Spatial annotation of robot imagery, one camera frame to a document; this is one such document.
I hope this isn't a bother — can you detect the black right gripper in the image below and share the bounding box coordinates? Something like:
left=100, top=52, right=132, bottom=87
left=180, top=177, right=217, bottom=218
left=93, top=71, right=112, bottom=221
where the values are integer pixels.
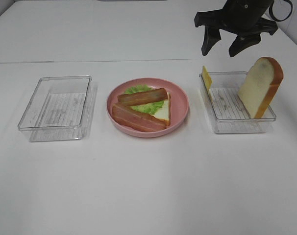
left=194, top=0, right=278, bottom=57

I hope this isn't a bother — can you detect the yellow cheese slice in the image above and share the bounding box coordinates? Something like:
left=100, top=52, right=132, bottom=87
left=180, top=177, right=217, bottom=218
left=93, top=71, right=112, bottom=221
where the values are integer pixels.
left=201, top=66, right=212, bottom=98

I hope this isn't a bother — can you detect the bread slice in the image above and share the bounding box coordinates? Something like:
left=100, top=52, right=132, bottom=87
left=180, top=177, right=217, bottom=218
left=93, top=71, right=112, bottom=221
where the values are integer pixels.
left=238, top=57, right=284, bottom=119
left=153, top=92, right=171, bottom=126

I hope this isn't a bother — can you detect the brown bacon strip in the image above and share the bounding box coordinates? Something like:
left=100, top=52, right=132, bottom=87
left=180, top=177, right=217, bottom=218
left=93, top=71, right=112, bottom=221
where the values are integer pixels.
left=117, top=88, right=168, bottom=106

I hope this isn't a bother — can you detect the green lettuce leaf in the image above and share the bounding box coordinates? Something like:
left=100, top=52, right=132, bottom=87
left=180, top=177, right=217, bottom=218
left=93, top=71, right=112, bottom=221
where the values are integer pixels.
left=124, top=85, right=165, bottom=115

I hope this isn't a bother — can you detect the pink bacon strip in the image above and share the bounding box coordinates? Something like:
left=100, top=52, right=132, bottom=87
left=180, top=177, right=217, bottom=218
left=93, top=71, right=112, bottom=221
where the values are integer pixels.
left=112, top=103, right=166, bottom=132

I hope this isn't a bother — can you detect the right clear plastic tray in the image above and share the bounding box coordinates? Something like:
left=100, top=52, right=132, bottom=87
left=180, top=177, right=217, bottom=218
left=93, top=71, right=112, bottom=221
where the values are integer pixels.
left=199, top=71, right=276, bottom=134

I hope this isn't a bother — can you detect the clear plastic tray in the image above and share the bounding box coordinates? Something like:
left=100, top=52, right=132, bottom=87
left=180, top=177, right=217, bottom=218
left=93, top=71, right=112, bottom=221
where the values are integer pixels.
left=18, top=75, right=97, bottom=142
left=199, top=71, right=276, bottom=134

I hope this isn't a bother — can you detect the pink round plate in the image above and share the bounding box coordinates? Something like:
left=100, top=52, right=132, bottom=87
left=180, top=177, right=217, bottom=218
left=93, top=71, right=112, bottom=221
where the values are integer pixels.
left=106, top=78, right=189, bottom=138

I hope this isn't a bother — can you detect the left clear plastic tray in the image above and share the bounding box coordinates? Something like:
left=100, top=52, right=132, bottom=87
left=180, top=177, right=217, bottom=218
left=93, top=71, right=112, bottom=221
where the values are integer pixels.
left=18, top=75, right=97, bottom=142

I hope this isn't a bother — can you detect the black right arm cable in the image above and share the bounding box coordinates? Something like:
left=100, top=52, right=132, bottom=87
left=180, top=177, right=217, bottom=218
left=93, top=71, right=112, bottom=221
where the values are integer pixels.
left=268, top=0, right=293, bottom=22

